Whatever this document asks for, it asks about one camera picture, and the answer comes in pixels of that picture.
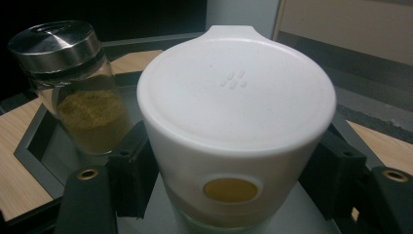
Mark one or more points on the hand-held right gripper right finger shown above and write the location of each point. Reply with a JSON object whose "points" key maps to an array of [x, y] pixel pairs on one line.
{"points": [[337, 172]]}

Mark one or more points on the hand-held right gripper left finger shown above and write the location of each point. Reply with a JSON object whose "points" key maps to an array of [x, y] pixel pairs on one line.
{"points": [[130, 175]]}

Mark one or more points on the black corner shelf rack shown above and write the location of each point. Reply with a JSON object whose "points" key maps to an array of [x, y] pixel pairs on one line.
{"points": [[61, 162]]}

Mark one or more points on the glass spice jar metal lid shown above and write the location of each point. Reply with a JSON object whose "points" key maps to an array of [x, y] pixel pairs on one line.
{"points": [[87, 117]]}

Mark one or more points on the white seasoning container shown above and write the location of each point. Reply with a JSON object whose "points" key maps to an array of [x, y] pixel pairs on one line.
{"points": [[233, 107]]}

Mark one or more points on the beige wooden desk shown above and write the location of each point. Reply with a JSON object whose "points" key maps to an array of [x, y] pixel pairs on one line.
{"points": [[350, 26]]}

